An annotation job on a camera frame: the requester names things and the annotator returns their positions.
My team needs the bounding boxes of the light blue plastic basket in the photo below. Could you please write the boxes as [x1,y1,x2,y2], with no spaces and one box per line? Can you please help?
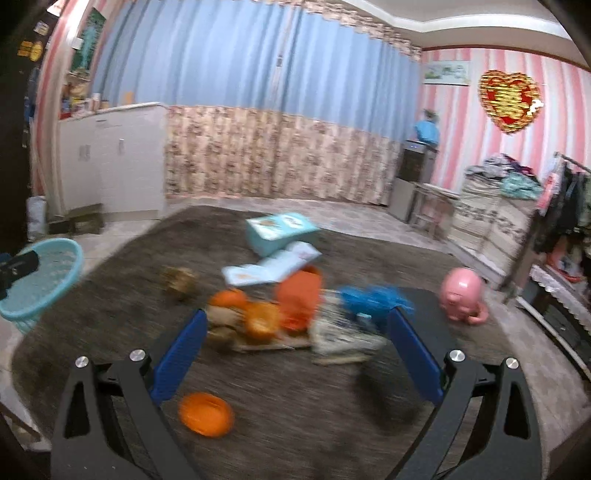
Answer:
[0,237,85,334]

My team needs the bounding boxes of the brown fuzzy mat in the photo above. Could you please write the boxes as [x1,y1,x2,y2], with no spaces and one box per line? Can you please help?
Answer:
[11,205,532,480]

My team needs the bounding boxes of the red heart wall decoration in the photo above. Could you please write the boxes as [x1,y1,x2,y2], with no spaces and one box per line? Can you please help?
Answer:
[478,69,544,136]

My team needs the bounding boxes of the orange snack packet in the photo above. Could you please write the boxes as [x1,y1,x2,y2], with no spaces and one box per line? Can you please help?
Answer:
[276,270,322,332]

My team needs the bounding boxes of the table with lace cloth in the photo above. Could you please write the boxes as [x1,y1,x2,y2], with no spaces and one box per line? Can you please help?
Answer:
[517,265,591,370]

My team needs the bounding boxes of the black door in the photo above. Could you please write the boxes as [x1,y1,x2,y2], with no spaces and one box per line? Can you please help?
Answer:
[0,18,46,252]

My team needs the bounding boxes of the grey patterned snack packet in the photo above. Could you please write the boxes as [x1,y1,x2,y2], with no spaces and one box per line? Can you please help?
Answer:
[311,295,389,356]

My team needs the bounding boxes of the grey water dispenser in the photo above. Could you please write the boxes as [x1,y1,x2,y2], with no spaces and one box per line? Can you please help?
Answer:
[388,141,437,222]

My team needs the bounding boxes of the teal cardboard box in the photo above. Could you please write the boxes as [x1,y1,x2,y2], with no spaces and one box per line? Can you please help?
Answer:
[246,212,319,257]

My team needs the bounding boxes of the landscape wall picture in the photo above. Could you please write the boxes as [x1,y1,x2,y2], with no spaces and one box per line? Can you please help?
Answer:
[422,61,472,85]

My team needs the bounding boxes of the clothes rack with garments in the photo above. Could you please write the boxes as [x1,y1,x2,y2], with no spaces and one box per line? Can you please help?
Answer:
[533,152,591,287]

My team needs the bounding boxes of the blue crinkled packet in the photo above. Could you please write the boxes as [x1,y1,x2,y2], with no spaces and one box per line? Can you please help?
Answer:
[339,285,414,333]

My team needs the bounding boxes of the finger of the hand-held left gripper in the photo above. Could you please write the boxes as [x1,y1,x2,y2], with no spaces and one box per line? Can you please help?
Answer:
[0,250,40,301]

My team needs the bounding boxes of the patterned cloth covered cabinet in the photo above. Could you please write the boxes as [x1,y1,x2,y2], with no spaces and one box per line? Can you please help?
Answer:
[445,178,536,287]

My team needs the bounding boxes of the orange fruits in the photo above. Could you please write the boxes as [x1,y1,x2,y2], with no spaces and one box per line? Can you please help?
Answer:
[244,301,281,343]

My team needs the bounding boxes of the pile of clothes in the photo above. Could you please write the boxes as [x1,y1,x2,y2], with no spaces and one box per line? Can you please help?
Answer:
[464,154,543,199]

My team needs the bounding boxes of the brown cardboard sheet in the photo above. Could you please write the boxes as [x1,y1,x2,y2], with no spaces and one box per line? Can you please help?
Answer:
[233,333,375,366]

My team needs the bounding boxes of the plant with blue cover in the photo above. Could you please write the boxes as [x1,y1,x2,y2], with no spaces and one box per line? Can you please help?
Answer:
[414,108,440,146]

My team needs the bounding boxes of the brown crumpled object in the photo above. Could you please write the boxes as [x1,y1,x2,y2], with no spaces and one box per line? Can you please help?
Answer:
[205,329,238,354]
[208,308,243,330]
[164,267,197,301]

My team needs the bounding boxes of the white plastic bag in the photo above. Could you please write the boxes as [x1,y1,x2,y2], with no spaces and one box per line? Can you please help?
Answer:
[25,196,49,243]

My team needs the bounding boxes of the pink piggy bank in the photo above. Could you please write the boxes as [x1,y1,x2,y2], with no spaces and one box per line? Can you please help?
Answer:
[438,267,490,326]

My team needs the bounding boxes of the wall poster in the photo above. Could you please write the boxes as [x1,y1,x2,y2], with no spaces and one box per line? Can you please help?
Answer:
[69,7,108,75]

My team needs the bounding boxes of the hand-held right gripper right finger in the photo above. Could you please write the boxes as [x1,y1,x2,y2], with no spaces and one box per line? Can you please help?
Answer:
[387,305,542,480]

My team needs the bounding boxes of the small wooden stool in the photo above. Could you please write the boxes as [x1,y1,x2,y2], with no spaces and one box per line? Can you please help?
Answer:
[48,203,105,236]

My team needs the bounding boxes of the white cabinet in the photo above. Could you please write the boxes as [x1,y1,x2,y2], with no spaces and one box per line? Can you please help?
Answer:
[58,102,168,217]

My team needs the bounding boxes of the small orange peel piece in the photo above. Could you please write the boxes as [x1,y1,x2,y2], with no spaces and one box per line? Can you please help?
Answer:
[209,288,250,311]

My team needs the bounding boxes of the shallow orange peel cup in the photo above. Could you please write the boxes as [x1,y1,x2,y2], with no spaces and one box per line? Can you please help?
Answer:
[178,392,235,438]

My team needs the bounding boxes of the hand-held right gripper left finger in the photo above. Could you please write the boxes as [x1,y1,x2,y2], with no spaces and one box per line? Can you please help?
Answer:
[50,308,208,480]

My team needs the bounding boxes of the blue hanging object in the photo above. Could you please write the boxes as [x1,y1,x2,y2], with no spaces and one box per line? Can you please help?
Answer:
[24,69,41,148]

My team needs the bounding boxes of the blue and floral curtain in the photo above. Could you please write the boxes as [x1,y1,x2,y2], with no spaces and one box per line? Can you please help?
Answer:
[90,0,423,206]

